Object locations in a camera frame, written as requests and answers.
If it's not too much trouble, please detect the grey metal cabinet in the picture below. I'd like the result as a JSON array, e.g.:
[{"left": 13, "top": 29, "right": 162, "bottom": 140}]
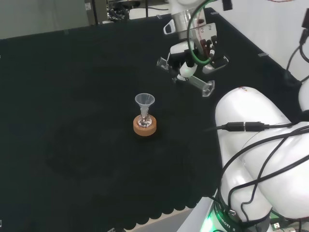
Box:
[{"left": 83, "top": 0, "right": 110, "bottom": 26}]

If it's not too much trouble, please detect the black cable with plug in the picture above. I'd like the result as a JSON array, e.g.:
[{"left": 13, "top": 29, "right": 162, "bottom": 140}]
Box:
[{"left": 284, "top": 21, "right": 309, "bottom": 85}]

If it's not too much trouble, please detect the small round-bottom glass flask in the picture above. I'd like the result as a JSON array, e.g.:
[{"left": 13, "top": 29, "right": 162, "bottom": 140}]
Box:
[{"left": 137, "top": 113, "right": 153, "bottom": 129}]

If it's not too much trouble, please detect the black bench cloth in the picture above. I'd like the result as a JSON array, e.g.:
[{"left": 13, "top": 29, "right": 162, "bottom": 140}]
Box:
[{"left": 0, "top": 7, "right": 304, "bottom": 230}]

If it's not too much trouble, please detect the clear graduated cylinder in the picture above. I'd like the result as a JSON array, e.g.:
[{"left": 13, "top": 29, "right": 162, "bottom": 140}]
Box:
[{"left": 156, "top": 57, "right": 215, "bottom": 98}]

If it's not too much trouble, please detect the cork ring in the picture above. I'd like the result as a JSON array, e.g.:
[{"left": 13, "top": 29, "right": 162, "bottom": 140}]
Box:
[{"left": 133, "top": 115, "right": 158, "bottom": 137}]

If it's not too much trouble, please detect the clear plastic funnel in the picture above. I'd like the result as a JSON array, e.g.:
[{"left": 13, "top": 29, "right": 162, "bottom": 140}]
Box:
[{"left": 134, "top": 93, "right": 155, "bottom": 117}]

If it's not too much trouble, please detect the black cable bundle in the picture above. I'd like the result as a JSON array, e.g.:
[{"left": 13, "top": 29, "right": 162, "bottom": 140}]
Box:
[{"left": 107, "top": 2, "right": 131, "bottom": 23}]

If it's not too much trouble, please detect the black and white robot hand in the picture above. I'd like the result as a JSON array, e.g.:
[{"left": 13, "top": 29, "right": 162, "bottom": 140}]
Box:
[{"left": 166, "top": 23, "right": 230, "bottom": 83}]

